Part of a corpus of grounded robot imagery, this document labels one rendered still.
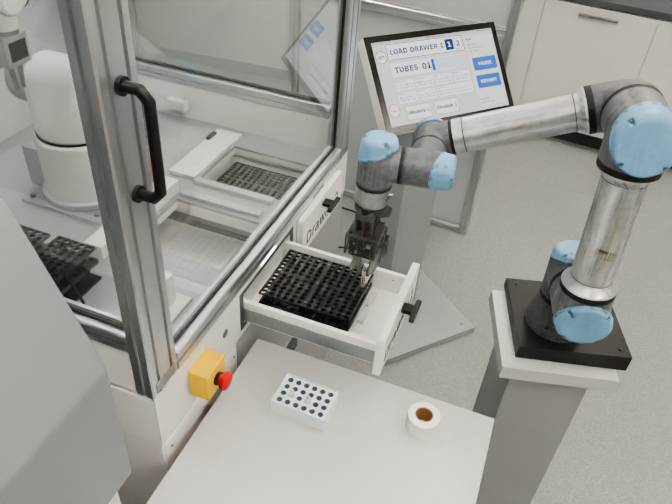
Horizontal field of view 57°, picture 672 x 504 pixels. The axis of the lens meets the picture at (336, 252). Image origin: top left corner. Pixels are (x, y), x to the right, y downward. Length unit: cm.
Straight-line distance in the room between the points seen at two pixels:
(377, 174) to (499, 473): 108
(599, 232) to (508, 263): 186
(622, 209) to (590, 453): 137
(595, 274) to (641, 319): 176
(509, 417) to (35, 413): 146
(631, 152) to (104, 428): 96
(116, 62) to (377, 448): 90
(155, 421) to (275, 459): 25
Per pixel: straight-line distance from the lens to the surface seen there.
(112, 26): 84
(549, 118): 133
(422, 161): 124
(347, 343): 138
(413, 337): 260
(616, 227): 131
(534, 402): 175
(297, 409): 136
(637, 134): 120
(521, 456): 194
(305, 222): 163
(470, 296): 290
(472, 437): 142
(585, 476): 244
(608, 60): 413
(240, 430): 138
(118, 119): 87
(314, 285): 147
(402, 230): 243
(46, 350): 48
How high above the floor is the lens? 188
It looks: 39 degrees down
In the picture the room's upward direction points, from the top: 5 degrees clockwise
